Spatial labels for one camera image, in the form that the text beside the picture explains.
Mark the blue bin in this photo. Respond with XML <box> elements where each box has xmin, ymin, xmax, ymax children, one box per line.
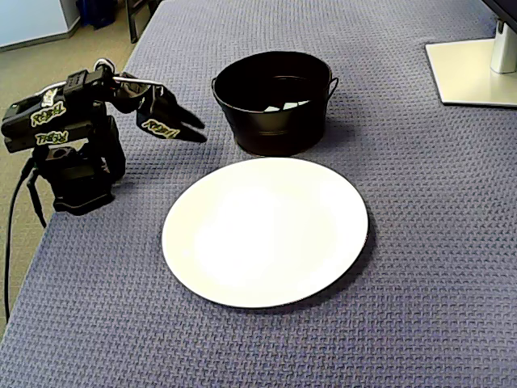
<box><xmin>75</xmin><ymin>0</ymin><xmax>119</xmax><ymax>30</ymax></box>

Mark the short black cable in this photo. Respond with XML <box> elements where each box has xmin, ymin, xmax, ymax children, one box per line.
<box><xmin>26</xmin><ymin>177</ymin><xmax>48</xmax><ymax>230</ymax></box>

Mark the silver monitor stand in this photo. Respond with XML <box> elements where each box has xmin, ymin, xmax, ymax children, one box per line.
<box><xmin>424</xmin><ymin>18</ymin><xmax>517</xmax><ymax>108</ymax></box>

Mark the white red servo wire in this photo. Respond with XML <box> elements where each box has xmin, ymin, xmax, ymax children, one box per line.
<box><xmin>93</xmin><ymin>58</ymin><xmax>165</xmax><ymax>88</ymax></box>

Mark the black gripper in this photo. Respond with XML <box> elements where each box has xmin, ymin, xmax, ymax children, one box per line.
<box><xmin>114</xmin><ymin>71</ymin><xmax>208</xmax><ymax>144</ymax></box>

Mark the dark furniture frame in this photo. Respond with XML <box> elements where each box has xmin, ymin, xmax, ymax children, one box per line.
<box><xmin>124</xmin><ymin>0</ymin><xmax>165</xmax><ymax>44</ymax></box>

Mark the black metal bucket container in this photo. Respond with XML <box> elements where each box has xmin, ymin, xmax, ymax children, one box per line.
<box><xmin>210</xmin><ymin>50</ymin><xmax>339</xmax><ymax>158</ymax></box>

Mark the black cable plugged into robot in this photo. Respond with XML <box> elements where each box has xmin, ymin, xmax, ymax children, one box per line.
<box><xmin>2</xmin><ymin>155</ymin><xmax>36</xmax><ymax>324</ymax></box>

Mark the white round plate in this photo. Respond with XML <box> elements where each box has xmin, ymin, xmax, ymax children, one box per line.
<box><xmin>161</xmin><ymin>156</ymin><xmax>371</xmax><ymax>310</ymax></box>

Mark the blue woven table cloth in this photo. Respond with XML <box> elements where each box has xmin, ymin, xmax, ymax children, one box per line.
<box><xmin>0</xmin><ymin>0</ymin><xmax>517</xmax><ymax>388</ymax></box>

